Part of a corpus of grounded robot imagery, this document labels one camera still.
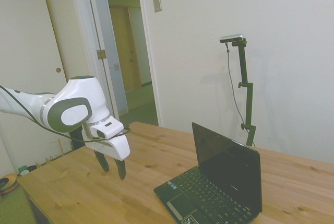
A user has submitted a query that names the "black jointed camera stand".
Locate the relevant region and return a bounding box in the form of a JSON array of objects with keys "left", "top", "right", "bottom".
[{"left": 231, "top": 38, "right": 257, "bottom": 147}]

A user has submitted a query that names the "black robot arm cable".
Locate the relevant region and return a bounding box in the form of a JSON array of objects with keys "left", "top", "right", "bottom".
[{"left": 0, "top": 85, "right": 132, "bottom": 144}]

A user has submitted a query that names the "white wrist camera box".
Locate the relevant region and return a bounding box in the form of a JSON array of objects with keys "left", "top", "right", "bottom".
[{"left": 89, "top": 119, "right": 124, "bottom": 140}]

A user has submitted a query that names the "white open door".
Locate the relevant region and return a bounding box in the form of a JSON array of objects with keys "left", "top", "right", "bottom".
[{"left": 85, "top": 0, "right": 129, "bottom": 117}]

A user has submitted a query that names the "wooden rack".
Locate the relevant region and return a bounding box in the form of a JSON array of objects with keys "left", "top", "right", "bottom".
[{"left": 45, "top": 137, "right": 73, "bottom": 162}]

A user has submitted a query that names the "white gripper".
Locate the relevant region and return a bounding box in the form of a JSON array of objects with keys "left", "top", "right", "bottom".
[{"left": 83, "top": 126, "right": 131, "bottom": 181}]

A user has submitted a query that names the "silver camera on stand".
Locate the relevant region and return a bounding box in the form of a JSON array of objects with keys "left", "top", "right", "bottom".
[{"left": 219, "top": 33, "right": 245, "bottom": 43}]

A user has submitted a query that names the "orange bowl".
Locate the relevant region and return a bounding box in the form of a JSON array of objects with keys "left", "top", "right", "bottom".
[{"left": 0, "top": 173, "right": 19, "bottom": 196}]

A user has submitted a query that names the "grey camera cable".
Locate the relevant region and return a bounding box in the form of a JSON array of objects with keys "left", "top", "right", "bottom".
[{"left": 225, "top": 42, "right": 251, "bottom": 146}]

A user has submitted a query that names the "wooden hallway door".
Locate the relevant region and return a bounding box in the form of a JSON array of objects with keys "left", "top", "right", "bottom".
[{"left": 109, "top": 5, "right": 142, "bottom": 92}]

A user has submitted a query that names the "black ASUS laptop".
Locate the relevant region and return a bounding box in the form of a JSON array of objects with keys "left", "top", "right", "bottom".
[{"left": 153, "top": 122, "right": 263, "bottom": 224}]

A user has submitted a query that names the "green lidded cup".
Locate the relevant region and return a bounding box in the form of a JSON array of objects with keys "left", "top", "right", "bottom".
[{"left": 17, "top": 166, "right": 30, "bottom": 178}]

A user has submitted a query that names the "white closet door with knob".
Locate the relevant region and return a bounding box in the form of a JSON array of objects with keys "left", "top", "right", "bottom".
[{"left": 38, "top": 0, "right": 98, "bottom": 81}]

